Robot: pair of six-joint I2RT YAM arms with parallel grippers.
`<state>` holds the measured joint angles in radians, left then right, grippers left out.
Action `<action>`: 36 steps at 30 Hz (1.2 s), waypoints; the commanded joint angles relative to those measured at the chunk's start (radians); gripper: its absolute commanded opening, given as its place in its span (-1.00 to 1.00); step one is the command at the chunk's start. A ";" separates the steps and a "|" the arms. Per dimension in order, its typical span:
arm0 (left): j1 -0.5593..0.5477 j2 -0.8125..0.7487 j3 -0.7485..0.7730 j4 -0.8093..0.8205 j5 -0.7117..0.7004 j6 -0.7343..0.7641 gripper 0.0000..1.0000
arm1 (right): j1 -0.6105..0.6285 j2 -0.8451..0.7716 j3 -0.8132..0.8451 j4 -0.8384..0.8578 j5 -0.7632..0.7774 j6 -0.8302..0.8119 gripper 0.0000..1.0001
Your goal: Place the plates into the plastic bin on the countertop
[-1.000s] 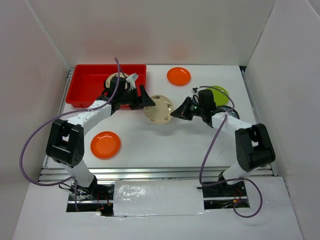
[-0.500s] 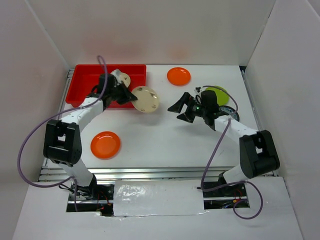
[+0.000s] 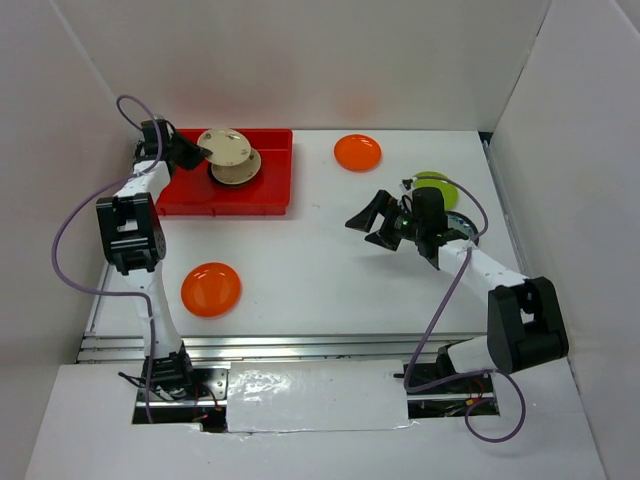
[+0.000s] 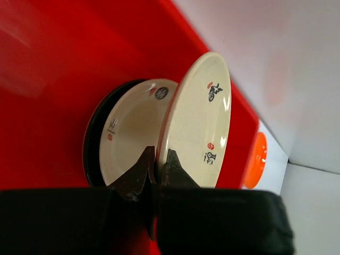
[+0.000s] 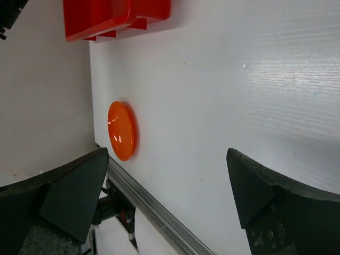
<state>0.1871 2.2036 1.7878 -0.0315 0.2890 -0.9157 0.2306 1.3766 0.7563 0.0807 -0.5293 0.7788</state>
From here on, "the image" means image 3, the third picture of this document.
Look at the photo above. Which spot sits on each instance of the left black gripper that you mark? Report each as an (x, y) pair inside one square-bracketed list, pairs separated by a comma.
[(196, 153)]

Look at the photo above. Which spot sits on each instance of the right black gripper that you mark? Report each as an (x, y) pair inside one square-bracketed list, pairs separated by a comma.
[(364, 220)]

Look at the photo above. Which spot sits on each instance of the cream floral plate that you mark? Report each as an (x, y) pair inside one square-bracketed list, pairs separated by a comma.
[(226, 147), (239, 174)]

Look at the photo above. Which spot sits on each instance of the orange plate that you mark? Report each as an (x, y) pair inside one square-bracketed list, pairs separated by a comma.
[(211, 290), (357, 152)]

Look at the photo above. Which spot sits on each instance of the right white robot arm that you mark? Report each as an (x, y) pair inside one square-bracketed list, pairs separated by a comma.
[(525, 327)]

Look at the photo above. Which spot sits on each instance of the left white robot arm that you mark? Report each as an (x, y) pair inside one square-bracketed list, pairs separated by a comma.
[(134, 243)]

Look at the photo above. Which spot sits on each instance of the red plastic bin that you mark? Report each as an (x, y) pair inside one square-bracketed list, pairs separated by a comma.
[(268, 193)]

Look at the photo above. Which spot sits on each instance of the blue white patterned plate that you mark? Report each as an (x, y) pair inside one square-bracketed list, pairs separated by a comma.
[(461, 227)]

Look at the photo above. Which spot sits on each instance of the green plate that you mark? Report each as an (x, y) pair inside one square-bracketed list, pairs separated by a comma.
[(433, 179)]

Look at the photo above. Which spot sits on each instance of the white foil cover plate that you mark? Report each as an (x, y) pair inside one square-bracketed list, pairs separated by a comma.
[(316, 396)]

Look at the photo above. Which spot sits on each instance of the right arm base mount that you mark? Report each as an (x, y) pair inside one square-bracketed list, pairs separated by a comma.
[(453, 398)]

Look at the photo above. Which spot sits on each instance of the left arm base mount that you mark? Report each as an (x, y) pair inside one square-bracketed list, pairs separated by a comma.
[(202, 403)]

